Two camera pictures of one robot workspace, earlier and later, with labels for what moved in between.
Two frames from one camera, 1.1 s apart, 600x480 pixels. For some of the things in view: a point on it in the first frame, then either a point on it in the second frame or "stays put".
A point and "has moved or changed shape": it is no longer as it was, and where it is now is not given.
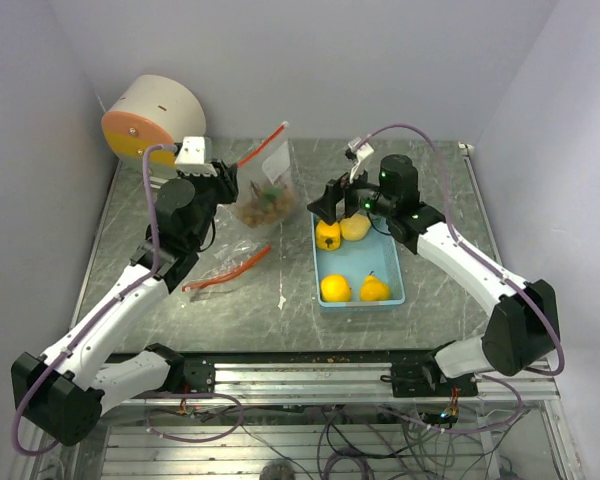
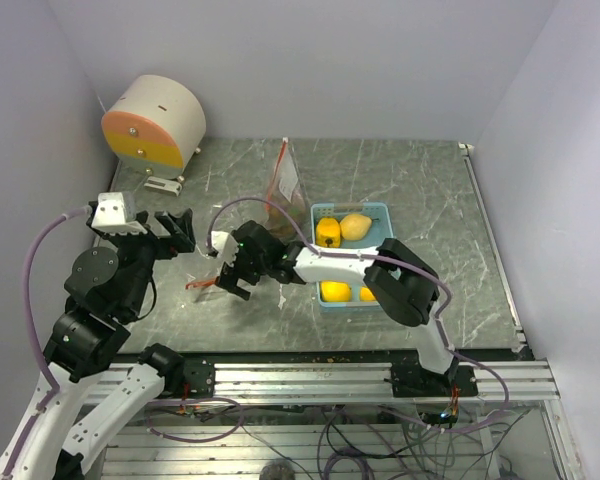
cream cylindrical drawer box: (153, 111) stays put
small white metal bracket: (156, 182) stays put
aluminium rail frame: (327, 417) stays put
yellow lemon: (355, 227) stays put
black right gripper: (326, 205) -> (229, 276)
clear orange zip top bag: (268, 195) has moved or changed shape
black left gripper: (229, 175) -> (168, 246)
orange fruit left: (335, 288) stays put
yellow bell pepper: (328, 236) stays put
